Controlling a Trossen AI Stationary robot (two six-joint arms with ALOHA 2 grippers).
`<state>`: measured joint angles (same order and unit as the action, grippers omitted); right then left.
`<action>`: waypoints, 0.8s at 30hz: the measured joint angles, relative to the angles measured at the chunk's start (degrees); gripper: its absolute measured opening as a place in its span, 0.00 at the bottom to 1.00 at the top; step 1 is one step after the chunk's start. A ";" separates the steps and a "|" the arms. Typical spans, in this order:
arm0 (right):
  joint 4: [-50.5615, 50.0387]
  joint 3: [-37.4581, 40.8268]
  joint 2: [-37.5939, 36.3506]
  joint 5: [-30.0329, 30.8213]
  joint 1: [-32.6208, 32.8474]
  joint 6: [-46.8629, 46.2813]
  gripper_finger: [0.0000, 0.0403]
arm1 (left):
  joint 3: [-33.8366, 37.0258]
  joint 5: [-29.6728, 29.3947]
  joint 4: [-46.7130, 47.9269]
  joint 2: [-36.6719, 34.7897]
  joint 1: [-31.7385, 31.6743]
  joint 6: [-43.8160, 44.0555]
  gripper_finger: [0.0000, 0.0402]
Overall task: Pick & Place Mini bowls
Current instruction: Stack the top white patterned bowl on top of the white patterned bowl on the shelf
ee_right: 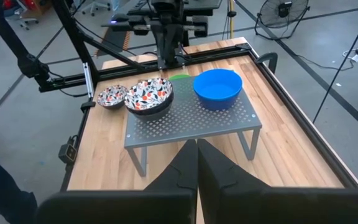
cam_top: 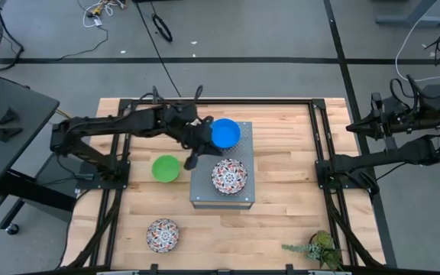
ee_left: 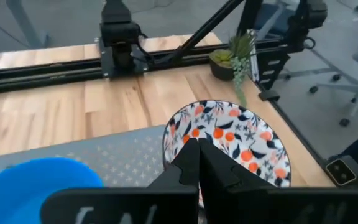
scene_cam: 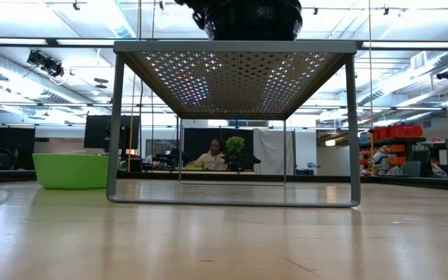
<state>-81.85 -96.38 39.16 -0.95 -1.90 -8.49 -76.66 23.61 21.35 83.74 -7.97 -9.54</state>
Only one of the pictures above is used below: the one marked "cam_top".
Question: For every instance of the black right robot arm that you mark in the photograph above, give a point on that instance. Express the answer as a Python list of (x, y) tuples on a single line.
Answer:
[(395, 154)]

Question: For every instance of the black triangular bracket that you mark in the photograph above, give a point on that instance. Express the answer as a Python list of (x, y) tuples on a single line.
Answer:
[(10, 116), (10, 134)]

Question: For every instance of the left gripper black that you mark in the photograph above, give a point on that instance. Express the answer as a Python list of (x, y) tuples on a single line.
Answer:
[(183, 126)]

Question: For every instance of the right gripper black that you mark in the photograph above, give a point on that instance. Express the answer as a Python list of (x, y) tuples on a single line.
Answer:
[(390, 120)]

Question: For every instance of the black caster wheel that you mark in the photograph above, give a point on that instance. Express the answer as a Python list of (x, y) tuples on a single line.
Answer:
[(12, 229)]

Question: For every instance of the small potted green plant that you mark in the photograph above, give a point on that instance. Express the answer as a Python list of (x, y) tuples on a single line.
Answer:
[(325, 248)]

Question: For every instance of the black frame bracket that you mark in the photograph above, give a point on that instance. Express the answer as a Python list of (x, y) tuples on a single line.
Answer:
[(155, 93), (290, 269), (154, 269)]

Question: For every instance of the grey perforated metal shelf riser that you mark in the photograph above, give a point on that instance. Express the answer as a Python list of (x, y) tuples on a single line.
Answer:
[(204, 187)]

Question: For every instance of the grey desk foot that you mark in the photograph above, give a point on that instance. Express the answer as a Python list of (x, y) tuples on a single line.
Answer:
[(411, 20)]

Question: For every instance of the large floral ceramic bowl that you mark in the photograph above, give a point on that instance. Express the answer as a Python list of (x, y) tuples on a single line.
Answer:
[(212, 176)]

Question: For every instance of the green plastic bowl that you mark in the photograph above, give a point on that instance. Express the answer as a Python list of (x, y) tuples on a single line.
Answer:
[(165, 169)]

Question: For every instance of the blue plastic bowl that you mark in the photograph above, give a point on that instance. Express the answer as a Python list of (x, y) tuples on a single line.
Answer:
[(225, 133)]

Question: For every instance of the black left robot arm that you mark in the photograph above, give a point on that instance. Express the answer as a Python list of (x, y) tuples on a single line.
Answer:
[(101, 126)]

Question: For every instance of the black aluminium table frame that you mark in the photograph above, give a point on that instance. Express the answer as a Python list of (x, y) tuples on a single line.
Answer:
[(262, 101)]

